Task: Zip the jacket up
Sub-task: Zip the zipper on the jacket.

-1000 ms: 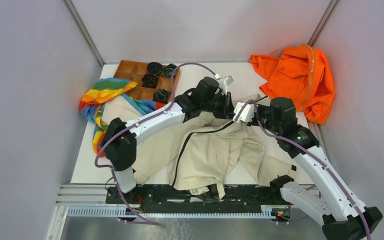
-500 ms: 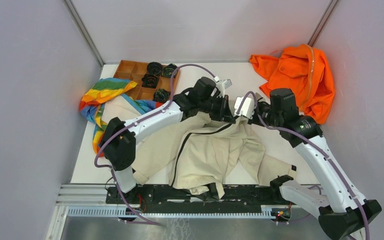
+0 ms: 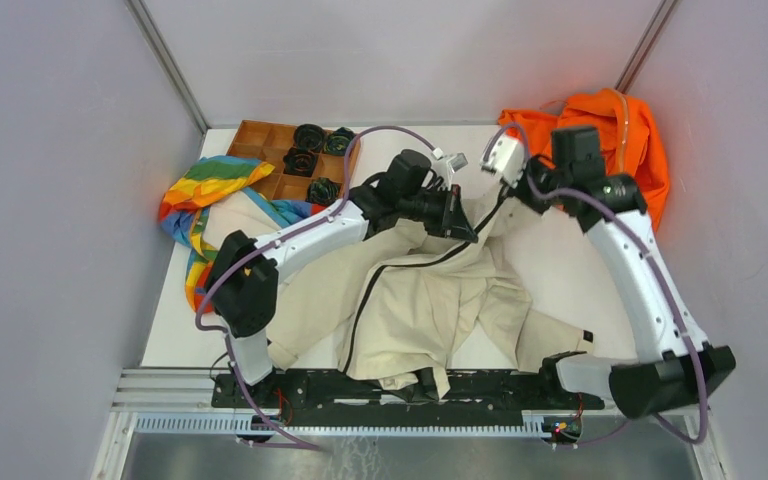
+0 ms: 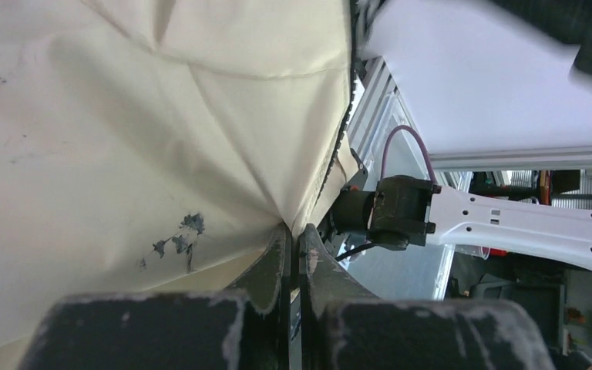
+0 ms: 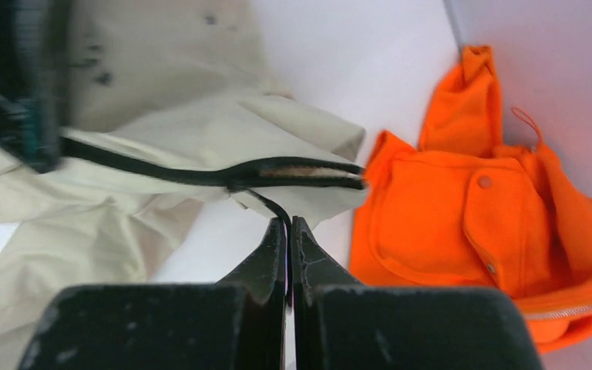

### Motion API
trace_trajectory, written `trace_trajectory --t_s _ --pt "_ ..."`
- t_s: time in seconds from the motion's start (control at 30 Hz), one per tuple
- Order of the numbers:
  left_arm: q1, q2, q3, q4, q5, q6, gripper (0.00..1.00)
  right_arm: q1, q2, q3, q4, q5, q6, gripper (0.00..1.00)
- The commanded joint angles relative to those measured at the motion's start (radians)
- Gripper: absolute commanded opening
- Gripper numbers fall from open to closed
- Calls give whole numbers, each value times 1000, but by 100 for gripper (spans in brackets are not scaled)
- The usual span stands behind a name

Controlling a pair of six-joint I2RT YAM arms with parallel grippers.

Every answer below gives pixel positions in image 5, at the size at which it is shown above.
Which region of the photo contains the orange jacket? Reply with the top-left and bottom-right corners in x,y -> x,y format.
349,45 -> 592,352

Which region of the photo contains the beige zip jacket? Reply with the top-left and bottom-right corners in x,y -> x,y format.
0,1 -> 367,369

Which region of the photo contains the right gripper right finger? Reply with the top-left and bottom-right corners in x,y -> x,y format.
291,217 -> 543,369

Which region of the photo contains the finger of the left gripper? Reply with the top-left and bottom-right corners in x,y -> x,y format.
0,1 -> 72,173

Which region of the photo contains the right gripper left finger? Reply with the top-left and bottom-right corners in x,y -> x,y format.
18,218 -> 287,369

